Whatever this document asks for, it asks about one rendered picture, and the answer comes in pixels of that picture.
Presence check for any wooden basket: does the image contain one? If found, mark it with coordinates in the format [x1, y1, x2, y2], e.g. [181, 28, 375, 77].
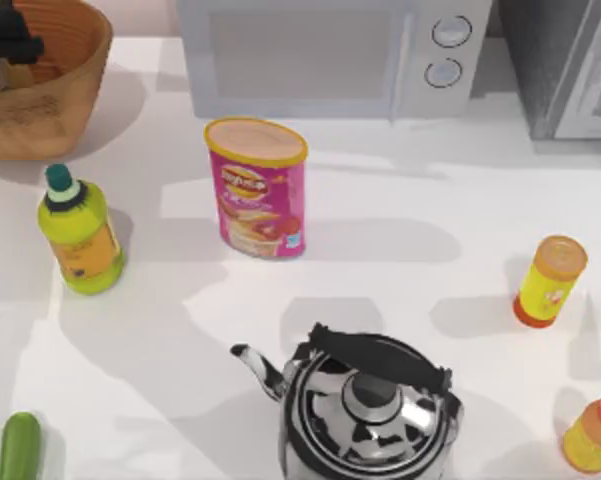
[0, 0, 114, 162]

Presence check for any green bottle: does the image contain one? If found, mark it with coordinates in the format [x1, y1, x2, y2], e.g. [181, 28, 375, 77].
[36, 163, 127, 297]

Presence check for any pale microwave oven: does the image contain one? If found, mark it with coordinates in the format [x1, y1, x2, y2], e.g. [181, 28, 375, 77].
[174, 0, 494, 122]

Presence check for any pink chips can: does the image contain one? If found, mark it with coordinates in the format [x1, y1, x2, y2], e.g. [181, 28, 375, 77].
[203, 116, 310, 262]

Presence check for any green cucumber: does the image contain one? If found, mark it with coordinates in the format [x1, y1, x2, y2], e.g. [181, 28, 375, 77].
[0, 411, 43, 480]

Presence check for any round microwave knob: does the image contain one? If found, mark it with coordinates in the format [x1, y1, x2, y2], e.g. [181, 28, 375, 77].
[423, 56, 464, 91]
[431, 14, 474, 48]

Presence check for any shiny metal kettle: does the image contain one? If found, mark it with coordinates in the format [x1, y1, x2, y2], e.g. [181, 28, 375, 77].
[229, 321, 466, 480]

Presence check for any grey cabinet with dark inside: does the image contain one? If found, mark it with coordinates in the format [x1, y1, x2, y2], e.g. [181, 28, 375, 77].
[497, 0, 601, 142]

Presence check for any yellow and orange can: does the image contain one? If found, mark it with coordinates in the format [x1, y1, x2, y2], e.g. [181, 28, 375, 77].
[512, 234, 589, 329]

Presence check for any yellow bottle with red cap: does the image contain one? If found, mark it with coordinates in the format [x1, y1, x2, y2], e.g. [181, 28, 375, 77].
[561, 390, 601, 474]

